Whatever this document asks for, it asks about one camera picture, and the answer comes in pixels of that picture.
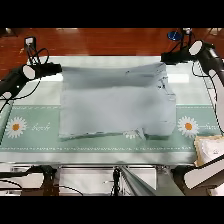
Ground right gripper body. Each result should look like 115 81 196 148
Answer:
160 49 192 66

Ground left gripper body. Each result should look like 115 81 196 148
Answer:
42 62 64 79

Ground light blue shirt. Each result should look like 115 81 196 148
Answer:
58 61 178 142

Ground blue round object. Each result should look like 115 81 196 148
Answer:
167 30 181 42

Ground cream folded garment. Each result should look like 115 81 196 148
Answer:
193 134 224 168

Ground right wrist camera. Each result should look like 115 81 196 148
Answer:
180 28 195 46

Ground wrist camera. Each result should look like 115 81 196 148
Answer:
23 35 38 65
180 28 195 46

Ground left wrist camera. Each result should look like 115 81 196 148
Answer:
23 35 38 65

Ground silver frame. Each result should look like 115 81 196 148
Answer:
0 161 224 197

